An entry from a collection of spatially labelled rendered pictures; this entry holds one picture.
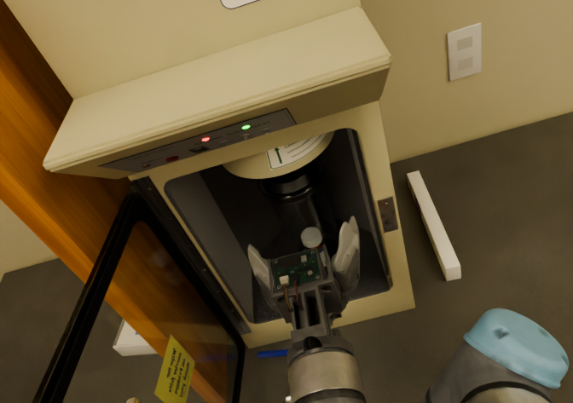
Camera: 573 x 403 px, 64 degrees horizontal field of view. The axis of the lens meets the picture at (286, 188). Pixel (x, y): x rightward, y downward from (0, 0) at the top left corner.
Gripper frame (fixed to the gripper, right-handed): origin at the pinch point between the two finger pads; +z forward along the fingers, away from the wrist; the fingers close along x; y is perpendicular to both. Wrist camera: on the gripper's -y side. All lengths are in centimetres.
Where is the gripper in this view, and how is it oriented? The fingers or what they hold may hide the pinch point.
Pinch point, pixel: (302, 233)
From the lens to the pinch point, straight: 65.0
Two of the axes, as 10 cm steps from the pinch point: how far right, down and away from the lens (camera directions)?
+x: -9.5, 2.7, 1.2
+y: -2.8, -6.8, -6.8
